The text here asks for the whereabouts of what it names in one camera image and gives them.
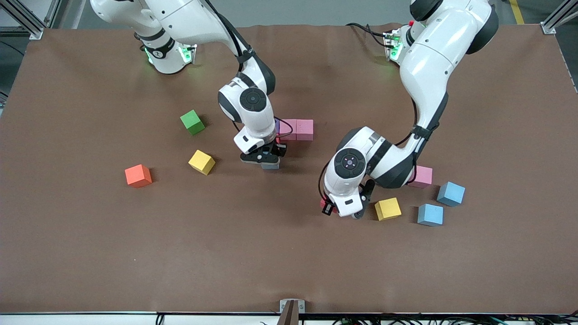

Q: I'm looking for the table cover mat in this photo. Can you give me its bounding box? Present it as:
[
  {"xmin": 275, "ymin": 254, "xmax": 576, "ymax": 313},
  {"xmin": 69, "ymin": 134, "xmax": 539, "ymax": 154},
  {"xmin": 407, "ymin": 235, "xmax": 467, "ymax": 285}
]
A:
[{"xmin": 0, "ymin": 23, "xmax": 578, "ymax": 315}]

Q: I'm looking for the aluminium frame post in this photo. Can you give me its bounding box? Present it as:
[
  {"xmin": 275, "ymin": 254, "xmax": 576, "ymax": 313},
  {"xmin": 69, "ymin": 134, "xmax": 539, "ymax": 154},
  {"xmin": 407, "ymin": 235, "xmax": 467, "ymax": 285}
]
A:
[
  {"xmin": 0, "ymin": 0, "xmax": 45, "ymax": 40},
  {"xmin": 540, "ymin": 0, "xmax": 578, "ymax": 35}
]

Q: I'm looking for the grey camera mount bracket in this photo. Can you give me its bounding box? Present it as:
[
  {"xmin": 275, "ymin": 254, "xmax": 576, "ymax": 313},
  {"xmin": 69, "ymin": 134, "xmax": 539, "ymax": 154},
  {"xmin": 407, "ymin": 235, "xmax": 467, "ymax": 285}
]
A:
[{"xmin": 279, "ymin": 299, "xmax": 306, "ymax": 325}]

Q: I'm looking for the green foam block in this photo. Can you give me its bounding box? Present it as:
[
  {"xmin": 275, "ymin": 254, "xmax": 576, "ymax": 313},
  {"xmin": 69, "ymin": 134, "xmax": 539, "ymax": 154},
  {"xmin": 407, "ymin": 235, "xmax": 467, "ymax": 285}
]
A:
[{"xmin": 180, "ymin": 109, "xmax": 206, "ymax": 136}]

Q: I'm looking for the light pink foam block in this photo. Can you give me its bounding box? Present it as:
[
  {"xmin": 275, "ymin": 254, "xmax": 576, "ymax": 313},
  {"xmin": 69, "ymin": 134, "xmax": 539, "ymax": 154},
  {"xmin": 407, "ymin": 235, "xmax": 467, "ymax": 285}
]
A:
[
  {"xmin": 279, "ymin": 119, "xmax": 297, "ymax": 141},
  {"xmin": 409, "ymin": 166, "xmax": 433, "ymax": 189},
  {"xmin": 296, "ymin": 119, "xmax": 314, "ymax": 141}
]

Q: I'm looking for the orange foam block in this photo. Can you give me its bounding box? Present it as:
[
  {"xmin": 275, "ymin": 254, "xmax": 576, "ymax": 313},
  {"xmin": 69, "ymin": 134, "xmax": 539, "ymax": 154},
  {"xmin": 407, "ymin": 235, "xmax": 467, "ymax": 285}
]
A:
[{"xmin": 125, "ymin": 164, "xmax": 153, "ymax": 189}]

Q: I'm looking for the yellow foam block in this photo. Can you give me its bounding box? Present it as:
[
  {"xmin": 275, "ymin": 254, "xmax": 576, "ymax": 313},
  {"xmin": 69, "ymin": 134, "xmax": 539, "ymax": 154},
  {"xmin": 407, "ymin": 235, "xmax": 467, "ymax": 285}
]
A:
[
  {"xmin": 188, "ymin": 149, "xmax": 216, "ymax": 176},
  {"xmin": 374, "ymin": 197, "xmax": 402, "ymax": 222}
]

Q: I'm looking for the black arm base cable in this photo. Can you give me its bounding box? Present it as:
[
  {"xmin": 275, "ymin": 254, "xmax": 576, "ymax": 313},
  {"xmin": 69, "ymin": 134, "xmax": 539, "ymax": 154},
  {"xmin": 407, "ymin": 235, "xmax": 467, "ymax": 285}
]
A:
[{"xmin": 345, "ymin": 22, "xmax": 390, "ymax": 48}]

